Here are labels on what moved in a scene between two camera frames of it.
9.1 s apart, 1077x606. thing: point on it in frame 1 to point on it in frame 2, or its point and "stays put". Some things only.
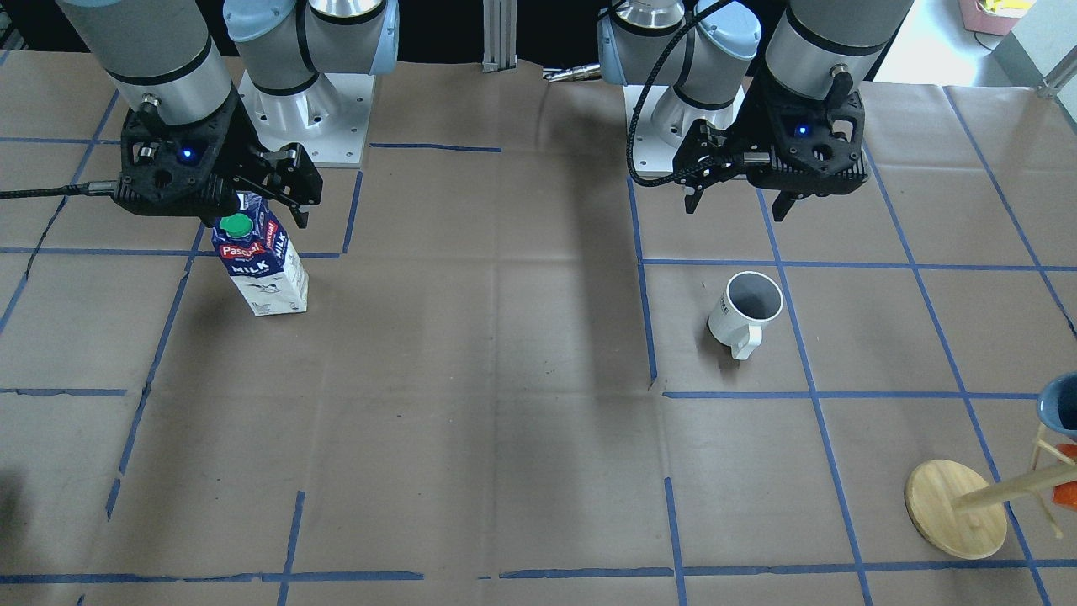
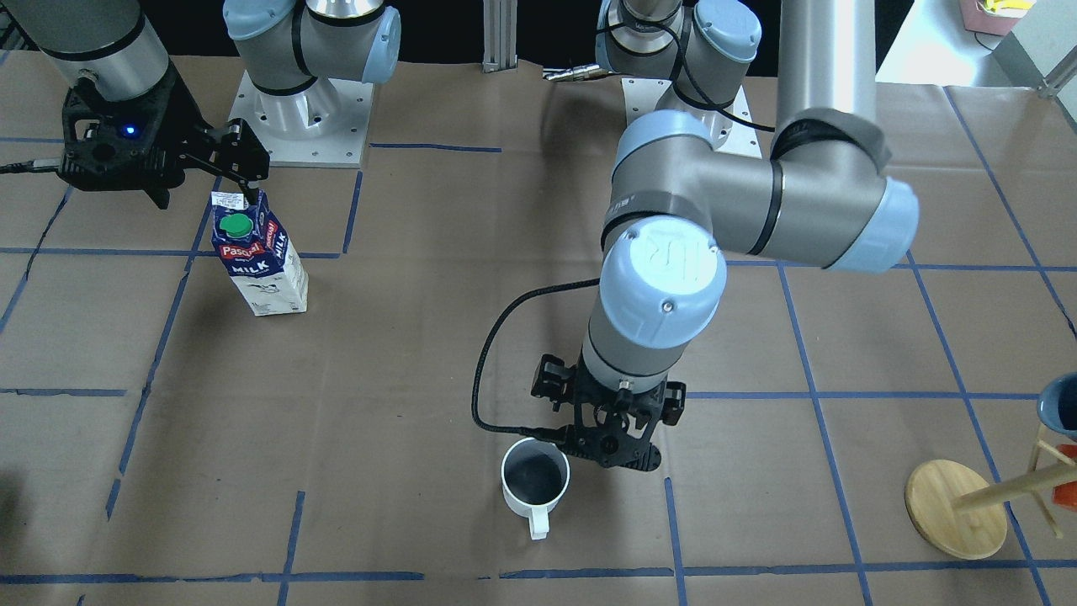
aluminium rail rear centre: (500, 36) stays put
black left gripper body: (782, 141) to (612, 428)
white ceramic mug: (750, 300) to (534, 476)
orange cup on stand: (1066, 493) stays put
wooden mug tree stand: (956, 509) stays put
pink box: (993, 17) stays put
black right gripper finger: (300, 218) to (250, 194)
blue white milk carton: (258, 257) stays put
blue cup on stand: (1057, 402) stays put
